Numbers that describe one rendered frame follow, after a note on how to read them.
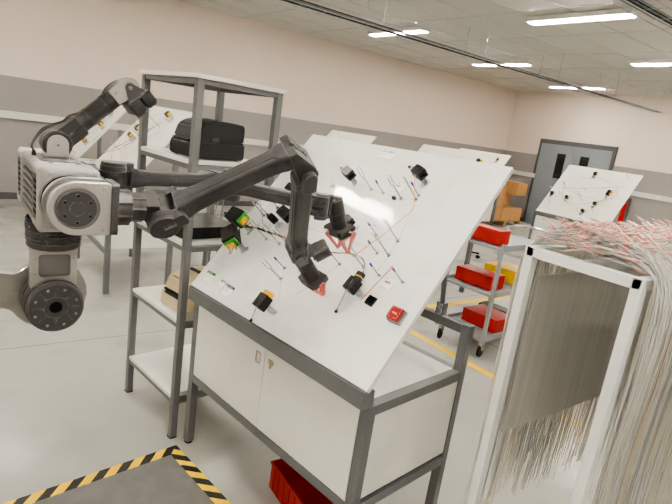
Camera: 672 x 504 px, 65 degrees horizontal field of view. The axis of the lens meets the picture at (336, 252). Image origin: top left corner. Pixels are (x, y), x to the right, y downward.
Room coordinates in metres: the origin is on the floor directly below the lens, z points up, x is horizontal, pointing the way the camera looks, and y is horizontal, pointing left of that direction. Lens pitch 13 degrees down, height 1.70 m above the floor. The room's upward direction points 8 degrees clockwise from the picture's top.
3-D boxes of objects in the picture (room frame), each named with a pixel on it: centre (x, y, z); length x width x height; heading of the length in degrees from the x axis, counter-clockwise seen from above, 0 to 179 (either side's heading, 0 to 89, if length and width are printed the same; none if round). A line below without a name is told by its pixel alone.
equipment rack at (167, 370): (2.83, 0.76, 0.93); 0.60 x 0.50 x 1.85; 46
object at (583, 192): (8.25, -3.69, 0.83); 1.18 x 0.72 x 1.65; 38
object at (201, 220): (2.75, 0.76, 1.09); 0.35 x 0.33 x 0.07; 46
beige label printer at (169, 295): (2.72, 0.72, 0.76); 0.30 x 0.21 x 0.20; 139
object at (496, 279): (4.66, -1.50, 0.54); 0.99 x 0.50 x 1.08; 134
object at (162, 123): (5.05, 2.06, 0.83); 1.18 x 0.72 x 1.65; 39
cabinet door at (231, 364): (2.24, 0.42, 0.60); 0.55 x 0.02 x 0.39; 46
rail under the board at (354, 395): (2.03, 0.24, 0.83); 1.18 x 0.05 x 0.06; 46
